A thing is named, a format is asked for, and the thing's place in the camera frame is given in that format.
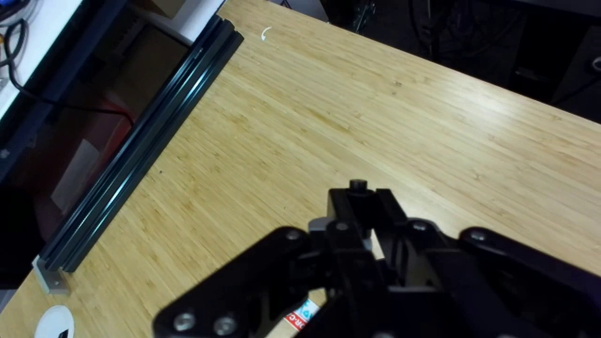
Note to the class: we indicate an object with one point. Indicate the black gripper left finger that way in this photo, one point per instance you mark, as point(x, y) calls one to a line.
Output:
point(242, 299)

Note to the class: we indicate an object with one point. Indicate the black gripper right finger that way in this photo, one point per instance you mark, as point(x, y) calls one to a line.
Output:
point(494, 286)

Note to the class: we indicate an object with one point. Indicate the black Expo marker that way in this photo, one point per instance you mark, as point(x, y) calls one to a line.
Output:
point(334, 258)

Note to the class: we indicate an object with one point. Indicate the black aluminium extrusion rail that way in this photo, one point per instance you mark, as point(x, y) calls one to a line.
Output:
point(159, 121)

